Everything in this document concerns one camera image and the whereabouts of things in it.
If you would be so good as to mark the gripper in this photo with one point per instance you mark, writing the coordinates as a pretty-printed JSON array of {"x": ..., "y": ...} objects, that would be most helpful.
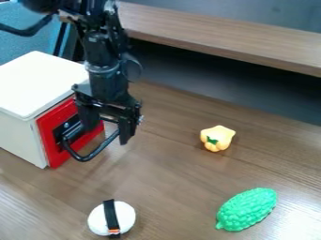
[{"x": 106, "y": 90}]

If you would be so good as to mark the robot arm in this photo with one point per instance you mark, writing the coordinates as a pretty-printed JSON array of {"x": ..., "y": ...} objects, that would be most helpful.
[{"x": 102, "y": 37}]

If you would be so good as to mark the drawer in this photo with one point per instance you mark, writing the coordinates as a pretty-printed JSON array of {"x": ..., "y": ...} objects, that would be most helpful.
[{"x": 69, "y": 134}]

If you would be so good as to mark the cabinet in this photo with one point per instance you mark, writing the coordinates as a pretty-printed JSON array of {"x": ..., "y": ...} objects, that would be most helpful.
[{"x": 31, "y": 100}]

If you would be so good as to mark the white toy rice ball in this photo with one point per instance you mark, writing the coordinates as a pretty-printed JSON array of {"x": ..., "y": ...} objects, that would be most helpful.
[{"x": 111, "y": 218}]

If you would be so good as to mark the yellow toy pepper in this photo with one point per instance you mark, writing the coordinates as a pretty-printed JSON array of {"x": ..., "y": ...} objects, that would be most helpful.
[{"x": 217, "y": 138}]

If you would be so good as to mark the green toy bitter melon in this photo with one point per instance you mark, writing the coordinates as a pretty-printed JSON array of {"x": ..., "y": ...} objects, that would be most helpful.
[{"x": 246, "y": 209}]

